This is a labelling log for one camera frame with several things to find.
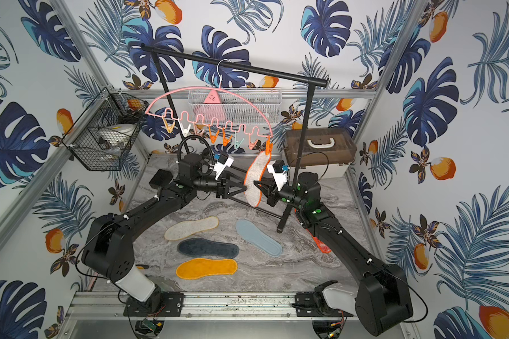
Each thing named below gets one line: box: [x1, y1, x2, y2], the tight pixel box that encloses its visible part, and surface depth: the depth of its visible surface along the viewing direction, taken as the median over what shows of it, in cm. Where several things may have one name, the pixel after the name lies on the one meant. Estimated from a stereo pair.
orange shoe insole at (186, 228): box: [164, 215, 220, 241], surface depth 95 cm
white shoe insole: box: [236, 218, 283, 258], surface depth 92 cm
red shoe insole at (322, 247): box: [306, 228, 333, 254], surface depth 90 cm
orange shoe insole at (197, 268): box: [176, 258, 239, 281], surface depth 85 cm
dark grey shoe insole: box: [176, 238, 240, 259], surface depth 90 cm
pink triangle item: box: [192, 89, 226, 122], surface depth 91 cm
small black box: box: [148, 168, 174, 190], surface depth 109 cm
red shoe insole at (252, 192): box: [243, 150, 272, 208], surface depth 73 cm
